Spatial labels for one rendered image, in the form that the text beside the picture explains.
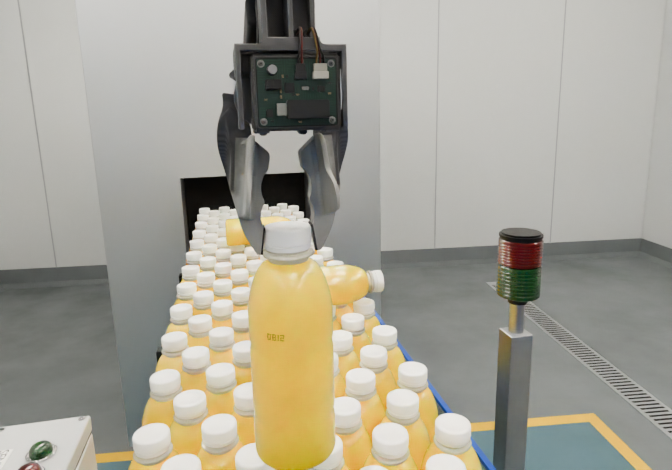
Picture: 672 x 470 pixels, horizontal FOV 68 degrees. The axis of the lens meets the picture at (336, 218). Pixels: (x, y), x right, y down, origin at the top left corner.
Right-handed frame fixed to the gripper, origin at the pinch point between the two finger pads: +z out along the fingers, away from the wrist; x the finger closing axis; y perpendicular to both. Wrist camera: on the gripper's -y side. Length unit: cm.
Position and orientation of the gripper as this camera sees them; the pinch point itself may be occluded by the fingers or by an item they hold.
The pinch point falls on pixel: (287, 233)
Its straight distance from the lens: 41.1
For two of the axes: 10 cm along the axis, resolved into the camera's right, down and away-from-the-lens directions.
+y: 2.1, 1.9, -9.6
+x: 9.8, -0.7, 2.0
